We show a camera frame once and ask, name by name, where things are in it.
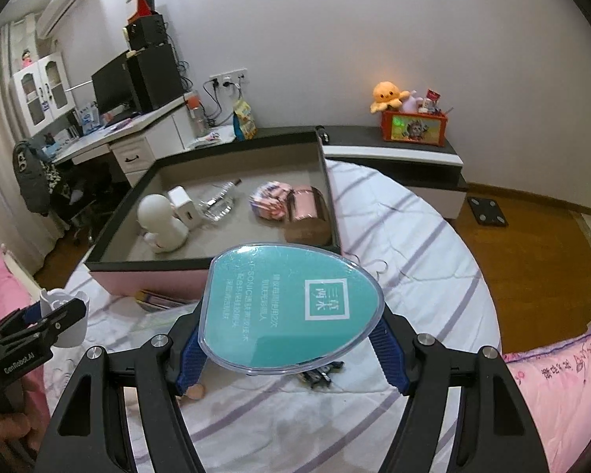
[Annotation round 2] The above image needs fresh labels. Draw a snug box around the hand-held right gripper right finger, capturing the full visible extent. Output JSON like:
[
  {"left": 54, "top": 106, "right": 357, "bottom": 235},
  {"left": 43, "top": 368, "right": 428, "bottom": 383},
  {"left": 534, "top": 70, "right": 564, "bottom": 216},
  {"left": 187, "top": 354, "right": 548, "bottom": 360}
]
[{"left": 369, "top": 313, "right": 553, "bottom": 473}]

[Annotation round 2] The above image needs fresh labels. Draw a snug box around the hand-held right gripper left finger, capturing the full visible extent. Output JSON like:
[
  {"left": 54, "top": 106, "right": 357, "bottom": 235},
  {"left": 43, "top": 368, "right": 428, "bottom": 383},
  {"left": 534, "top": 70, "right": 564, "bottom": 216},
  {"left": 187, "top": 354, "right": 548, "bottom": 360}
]
[{"left": 32, "top": 300, "right": 212, "bottom": 473}]

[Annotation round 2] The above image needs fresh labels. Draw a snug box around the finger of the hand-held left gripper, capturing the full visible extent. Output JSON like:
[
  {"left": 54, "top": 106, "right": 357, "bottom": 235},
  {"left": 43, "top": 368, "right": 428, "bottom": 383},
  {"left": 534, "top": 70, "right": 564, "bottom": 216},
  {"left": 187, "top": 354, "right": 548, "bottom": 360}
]
[
  {"left": 0, "top": 304, "right": 47, "bottom": 336},
  {"left": 27, "top": 298, "right": 88, "bottom": 350}
]

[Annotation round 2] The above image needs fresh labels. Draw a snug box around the white rounded toy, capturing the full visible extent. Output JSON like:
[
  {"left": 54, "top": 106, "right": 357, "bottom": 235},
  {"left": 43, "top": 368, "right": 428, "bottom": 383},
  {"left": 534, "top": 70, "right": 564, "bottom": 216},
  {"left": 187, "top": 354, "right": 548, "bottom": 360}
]
[{"left": 39, "top": 288, "right": 90, "bottom": 348}]

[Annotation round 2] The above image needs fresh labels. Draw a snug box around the teal egg-shaped case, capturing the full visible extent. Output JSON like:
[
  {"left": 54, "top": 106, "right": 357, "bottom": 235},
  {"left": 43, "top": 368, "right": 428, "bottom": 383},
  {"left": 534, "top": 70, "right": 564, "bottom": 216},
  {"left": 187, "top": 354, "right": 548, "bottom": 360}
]
[{"left": 197, "top": 242, "right": 386, "bottom": 374}]

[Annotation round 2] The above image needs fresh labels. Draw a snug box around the white gourd figure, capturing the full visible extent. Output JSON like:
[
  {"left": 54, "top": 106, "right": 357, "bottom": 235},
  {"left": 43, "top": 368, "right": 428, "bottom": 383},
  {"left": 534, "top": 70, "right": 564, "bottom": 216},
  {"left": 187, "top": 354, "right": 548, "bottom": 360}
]
[{"left": 137, "top": 193, "right": 189, "bottom": 253}]

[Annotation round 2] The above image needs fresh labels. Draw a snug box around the pink box with black rim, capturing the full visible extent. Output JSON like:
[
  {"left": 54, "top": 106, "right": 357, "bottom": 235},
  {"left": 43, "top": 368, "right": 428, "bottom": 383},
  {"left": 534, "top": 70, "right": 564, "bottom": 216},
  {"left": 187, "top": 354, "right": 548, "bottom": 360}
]
[{"left": 86, "top": 130, "right": 343, "bottom": 306}]

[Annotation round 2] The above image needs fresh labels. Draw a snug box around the white charger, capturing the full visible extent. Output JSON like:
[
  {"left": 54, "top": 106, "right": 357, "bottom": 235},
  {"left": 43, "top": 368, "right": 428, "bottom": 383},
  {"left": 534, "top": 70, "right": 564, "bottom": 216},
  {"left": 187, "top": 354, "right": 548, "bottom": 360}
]
[{"left": 167, "top": 186, "right": 200, "bottom": 227}]

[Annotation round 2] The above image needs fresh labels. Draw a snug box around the clear plastic box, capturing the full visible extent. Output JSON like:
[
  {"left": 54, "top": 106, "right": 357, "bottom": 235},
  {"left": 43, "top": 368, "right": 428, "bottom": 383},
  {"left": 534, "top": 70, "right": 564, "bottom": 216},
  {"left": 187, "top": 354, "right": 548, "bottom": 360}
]
[{"left": 197, "top": 180, "right": 242, "bottom": 222}]

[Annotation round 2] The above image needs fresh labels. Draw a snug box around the pink perfume bottle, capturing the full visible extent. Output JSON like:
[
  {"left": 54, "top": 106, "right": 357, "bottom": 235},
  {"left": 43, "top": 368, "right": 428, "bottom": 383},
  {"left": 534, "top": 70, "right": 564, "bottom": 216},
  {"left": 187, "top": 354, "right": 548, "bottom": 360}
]
[{"left": 286, "top": 186, "right": 328, "bottom": 222}]

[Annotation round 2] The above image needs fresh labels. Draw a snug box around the person's left hand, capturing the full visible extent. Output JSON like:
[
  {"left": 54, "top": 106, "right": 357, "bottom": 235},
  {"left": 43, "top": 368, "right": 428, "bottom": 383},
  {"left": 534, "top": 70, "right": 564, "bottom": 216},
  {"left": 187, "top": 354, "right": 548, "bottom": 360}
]
[{"left": 0, "top": 397, "right": 36, "bottom": 461}]

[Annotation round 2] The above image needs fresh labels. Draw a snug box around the pink blanket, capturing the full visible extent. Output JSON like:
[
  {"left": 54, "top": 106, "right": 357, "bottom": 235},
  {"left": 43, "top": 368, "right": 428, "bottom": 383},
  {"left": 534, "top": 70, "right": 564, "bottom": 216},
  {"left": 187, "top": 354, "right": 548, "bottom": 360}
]
[{"left": 0, "top": 249, "right": 47, "bottom": 405}]

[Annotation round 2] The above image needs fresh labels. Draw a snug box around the colourful booklet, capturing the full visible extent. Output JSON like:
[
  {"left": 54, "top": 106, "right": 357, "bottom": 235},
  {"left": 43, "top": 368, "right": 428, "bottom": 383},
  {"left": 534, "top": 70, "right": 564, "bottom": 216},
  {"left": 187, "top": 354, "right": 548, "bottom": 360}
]
[{"left": 135, "top": 288, "right": 199, "bottom": 313}]

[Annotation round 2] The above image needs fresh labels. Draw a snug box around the black hair clip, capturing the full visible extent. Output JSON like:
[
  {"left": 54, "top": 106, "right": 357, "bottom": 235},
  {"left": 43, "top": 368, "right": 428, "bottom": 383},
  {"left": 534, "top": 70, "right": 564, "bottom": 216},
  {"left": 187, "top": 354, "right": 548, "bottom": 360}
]
[{"left": 295, "top": 362, "right": 346, "bottom": 391}]

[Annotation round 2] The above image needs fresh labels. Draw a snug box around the black office chair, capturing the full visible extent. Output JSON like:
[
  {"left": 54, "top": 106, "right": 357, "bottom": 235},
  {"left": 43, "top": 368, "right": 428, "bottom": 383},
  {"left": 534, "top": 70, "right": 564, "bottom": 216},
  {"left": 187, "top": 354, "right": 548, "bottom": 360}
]
[{"left": 46, "top": 162, "right": 114, "bottom": 244}]

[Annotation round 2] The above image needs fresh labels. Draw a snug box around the grey black jacket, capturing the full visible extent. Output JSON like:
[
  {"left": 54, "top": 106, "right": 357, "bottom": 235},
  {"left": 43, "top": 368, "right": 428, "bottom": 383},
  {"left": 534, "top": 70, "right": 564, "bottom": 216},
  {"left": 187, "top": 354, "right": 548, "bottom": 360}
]
[{"left": 12, "top": 139, "right": 56, "bottom": 215}]

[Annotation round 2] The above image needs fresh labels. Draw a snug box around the black bathroom scale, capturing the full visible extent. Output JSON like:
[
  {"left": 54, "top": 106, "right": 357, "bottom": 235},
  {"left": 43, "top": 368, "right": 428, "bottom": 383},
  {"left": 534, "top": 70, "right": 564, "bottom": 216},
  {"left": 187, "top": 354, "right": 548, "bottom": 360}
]
[{"left": 467, "top": 196, "right": 509, "bottom": 227}]

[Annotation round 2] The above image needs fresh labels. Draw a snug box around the pink printed quilt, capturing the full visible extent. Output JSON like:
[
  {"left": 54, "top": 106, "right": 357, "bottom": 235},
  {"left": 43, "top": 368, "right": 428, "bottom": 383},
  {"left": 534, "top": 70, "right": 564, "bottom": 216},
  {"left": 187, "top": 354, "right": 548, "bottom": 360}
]
[{"left": 502, "top": 324, "right": 591, "bottom": 473}]

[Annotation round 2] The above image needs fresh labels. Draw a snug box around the white desk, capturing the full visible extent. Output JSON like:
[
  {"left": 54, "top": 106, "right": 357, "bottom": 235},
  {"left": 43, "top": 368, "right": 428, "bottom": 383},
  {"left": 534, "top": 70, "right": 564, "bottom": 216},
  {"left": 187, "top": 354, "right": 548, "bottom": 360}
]
[{"left": 52, "top": 96, "right": 203, "bottom": 189}]

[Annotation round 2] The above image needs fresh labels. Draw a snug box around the white curtain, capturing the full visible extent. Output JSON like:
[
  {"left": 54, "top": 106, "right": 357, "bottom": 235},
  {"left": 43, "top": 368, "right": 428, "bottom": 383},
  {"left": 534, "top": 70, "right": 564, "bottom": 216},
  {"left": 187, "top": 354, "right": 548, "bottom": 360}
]
[{"left": 0, "top": 24, "right": 36, "bottom": 267}]

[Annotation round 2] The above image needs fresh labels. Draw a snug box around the orange storage box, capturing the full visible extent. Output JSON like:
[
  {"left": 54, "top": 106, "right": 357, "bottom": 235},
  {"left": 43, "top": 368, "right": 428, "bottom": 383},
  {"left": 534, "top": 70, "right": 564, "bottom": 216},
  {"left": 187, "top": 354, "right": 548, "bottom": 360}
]
[{"left": 380, "top": 110, "right": 448, "bottom": 147}]

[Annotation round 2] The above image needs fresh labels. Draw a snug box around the white glass-door cabinet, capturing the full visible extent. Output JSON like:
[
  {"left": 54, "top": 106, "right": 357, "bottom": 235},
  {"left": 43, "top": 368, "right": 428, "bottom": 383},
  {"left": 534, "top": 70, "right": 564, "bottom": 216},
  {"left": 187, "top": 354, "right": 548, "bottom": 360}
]
[{"left": 12, "top": 52, "right": 77, "bottom": 134}]

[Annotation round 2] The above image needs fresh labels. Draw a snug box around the black monitor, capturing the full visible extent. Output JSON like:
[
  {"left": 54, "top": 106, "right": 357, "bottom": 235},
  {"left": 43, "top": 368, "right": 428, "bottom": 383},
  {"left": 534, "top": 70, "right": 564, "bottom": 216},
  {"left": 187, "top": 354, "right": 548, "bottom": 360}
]
[{"left": 89, "top": 52, "right": 139, "bottom": 116}]

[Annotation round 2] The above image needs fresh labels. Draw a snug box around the bottle with orange cap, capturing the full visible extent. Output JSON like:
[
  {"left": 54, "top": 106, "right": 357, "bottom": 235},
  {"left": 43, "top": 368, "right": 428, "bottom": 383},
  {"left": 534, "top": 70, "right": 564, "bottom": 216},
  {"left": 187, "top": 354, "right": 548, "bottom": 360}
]
[{"left": 187, "top": 91, "right": 206, "bottom": 134}]

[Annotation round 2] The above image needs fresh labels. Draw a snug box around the colourful snack bag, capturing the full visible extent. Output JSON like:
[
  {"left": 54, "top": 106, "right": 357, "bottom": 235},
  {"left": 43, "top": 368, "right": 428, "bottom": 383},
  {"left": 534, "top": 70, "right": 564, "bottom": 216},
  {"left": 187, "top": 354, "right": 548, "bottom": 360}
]
[{"left": 232, "top": 100, "right": 258, "bottom": 140}]

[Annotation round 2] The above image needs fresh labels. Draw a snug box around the purple plush toy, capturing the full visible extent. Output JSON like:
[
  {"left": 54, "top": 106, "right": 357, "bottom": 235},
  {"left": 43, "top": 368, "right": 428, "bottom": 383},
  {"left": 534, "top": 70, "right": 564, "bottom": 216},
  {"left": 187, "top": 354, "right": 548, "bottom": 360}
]
[{"left": 401, "top": 89, "right": 424, "bottom": 114}]

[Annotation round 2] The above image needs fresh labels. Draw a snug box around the orange octopus plush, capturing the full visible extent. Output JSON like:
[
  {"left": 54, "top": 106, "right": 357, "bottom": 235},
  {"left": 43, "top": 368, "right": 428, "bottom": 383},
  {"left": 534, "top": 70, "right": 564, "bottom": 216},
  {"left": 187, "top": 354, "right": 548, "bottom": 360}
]
[{"left": 370, "top": 81, "right": 414, "bottom": 113}]

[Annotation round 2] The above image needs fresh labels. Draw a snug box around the black computer tower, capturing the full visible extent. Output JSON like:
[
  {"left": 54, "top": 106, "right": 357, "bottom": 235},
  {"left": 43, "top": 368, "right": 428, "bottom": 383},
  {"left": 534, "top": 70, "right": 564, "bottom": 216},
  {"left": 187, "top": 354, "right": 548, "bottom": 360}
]
[{"left": 127, "top": 43, "right": 185, "bottom": 113}]

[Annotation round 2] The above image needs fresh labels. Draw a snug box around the black speaker box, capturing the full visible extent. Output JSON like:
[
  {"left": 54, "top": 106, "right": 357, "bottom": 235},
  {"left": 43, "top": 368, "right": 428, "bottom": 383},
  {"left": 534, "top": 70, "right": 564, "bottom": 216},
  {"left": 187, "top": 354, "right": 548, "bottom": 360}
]
[{"left": 127, "top": 14, "right": 168, "bottom": 51}]

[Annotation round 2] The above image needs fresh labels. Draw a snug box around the white air conditioner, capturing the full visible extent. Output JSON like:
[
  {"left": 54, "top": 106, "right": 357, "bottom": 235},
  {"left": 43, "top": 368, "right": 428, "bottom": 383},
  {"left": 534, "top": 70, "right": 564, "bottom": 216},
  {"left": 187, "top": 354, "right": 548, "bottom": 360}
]
[{"left": 34, "top": 0, "right": 98, "bottom": 40}]

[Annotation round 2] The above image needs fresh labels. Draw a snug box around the white wall outlet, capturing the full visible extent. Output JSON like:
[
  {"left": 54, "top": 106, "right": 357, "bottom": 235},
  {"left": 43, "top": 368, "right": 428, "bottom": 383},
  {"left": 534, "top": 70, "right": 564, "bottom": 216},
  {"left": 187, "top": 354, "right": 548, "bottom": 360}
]
[{"left": 209, "top": 68, "right": 247, "bottom": 88}]

